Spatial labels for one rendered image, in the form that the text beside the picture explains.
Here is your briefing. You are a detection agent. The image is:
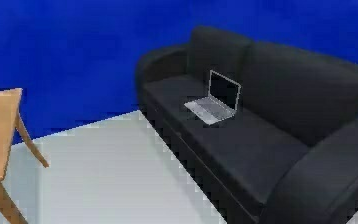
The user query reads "light brown wooden table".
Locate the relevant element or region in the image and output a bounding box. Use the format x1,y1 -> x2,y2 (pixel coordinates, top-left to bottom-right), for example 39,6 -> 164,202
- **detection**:
0,87 -> 50,224

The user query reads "black sofa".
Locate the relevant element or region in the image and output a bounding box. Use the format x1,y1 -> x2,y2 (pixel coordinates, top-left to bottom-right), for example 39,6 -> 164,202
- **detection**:
134,25 -> 358,224

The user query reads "silver laptop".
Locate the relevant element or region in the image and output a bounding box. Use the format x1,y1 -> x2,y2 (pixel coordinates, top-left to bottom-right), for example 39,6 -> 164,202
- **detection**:
183,69 -> 242,126

